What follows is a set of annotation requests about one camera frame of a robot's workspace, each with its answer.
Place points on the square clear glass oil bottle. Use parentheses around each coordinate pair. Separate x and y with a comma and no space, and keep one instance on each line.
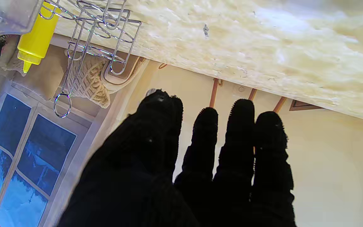
(8,15)

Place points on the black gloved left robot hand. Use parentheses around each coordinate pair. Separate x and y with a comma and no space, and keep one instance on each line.
(156,176)

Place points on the yellow squeeze bottle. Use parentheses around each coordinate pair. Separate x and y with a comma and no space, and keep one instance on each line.
(38,37)

